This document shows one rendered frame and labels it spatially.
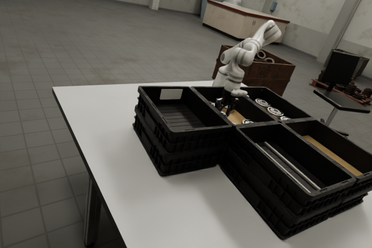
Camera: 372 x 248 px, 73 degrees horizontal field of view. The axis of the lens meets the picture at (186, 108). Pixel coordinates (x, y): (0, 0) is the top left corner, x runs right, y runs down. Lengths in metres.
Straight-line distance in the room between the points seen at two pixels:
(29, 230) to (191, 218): 1.09
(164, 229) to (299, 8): 10.53
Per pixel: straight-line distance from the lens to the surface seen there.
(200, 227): 0.96
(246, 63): 1.19
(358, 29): 10.04
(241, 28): 8.87
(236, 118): 1.41
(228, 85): 1.23
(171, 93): 1.32
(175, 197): 1.02
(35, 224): 1.82
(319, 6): 10.69
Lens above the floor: 1.43
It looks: 27 degrees down
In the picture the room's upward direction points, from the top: 15 degrees clockwise
